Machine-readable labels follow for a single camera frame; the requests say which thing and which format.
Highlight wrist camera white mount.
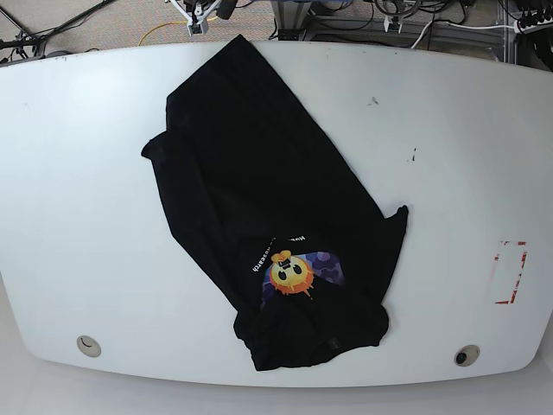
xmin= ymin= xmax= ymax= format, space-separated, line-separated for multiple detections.
xmin=168 ymin=0 xmax=221 ymax=36
xmin=384 ymin=16 xmax=404 ymax=34

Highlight aluminium frame post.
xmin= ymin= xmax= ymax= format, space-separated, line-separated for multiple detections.
xmin=270 ymin=1 xmax=314 ymax=42

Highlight black tripod legs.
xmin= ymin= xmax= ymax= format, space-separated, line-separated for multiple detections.
xmin=1 ymin=0 xmax=114 ymax=66

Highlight yellow cable on floor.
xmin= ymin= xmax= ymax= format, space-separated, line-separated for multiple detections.
xmin=138 ymin=9 xmax=217 ymax=47

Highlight left table cable grommet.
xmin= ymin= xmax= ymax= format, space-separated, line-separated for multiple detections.
xmin=76 ymin=335 xmax=101 ymax=358

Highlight white power strip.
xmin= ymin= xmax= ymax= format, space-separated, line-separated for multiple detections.
xmin=514 ymin=15 xmax=552 ymax=34

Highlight black graphic T-shirt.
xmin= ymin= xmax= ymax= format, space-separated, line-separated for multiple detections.
xmin=142 ymin=36 xmax=409 ymax=371

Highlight white cable on floor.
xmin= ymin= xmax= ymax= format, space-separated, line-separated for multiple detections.
xmin=410 ymin=19 xmax=518 ymax=49

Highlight red tape rectangle marking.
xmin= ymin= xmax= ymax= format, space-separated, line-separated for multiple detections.
xmin=490 ymin=240 xmax=528 ymax=305

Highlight table cable grommet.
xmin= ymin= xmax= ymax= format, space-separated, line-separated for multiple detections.
xmin=454 ymin=345 xmax=480 ymax=367
xmin=76 ymin=335 xmax=101 ymax=358

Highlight right table cable grommet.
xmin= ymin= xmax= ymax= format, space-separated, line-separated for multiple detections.
xmin=454 ymin=345 xmax=480 ymax=367

